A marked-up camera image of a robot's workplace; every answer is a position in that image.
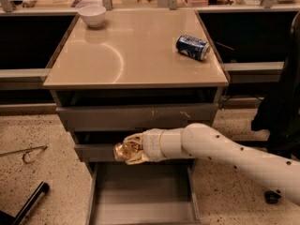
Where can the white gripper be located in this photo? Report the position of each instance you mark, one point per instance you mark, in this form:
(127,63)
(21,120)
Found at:
(152,144)

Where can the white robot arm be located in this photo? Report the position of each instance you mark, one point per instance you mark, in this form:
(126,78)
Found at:
(279,174)

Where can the grey bottom drawer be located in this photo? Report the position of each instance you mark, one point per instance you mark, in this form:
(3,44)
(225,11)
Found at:
(147,194)

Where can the grey drawer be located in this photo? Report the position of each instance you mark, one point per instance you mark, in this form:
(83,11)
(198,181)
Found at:
(104,152)
(147,194)
(115,118)

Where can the grey middle drawer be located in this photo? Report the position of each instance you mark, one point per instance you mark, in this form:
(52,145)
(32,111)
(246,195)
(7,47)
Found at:
(104,152)

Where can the grey top drawer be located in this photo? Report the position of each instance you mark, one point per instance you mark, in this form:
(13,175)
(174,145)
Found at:
(115,118)

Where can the grey drawer cabinet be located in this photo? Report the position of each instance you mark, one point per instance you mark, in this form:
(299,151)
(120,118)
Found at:
(132,60)

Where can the blue soda can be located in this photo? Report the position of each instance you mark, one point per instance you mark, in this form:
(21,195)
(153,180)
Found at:
(192,47)

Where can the metal hook tool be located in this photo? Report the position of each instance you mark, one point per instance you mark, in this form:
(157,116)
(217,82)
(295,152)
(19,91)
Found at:
(25,153)

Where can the white bowl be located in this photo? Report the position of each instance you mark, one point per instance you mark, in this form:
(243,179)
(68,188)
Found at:
(93,16)

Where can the black office chair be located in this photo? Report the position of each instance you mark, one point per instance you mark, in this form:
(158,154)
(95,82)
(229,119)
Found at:
(279,110)

